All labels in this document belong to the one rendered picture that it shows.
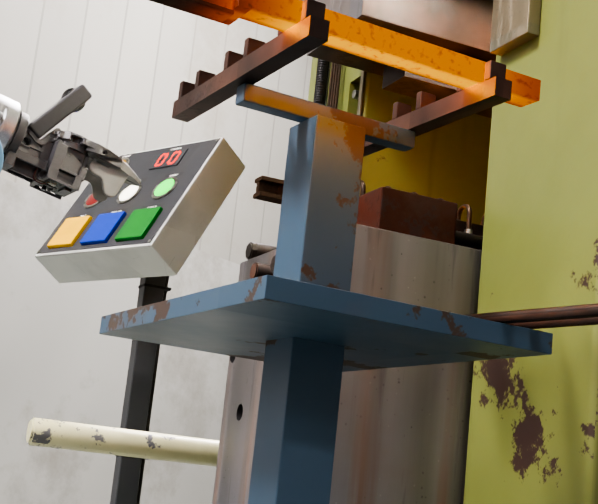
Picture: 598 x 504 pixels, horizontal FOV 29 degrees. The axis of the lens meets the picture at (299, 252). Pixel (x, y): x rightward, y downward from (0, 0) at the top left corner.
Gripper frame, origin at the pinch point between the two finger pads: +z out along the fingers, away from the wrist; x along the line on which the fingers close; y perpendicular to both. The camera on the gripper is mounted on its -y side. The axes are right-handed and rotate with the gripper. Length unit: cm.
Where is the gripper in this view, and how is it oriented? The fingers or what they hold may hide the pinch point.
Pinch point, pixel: (133, 176)
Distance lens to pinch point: 177.8
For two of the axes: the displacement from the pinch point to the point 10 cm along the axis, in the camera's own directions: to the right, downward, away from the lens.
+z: 8.0, 3.8, 4.7
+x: 5.5, -1.4, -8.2
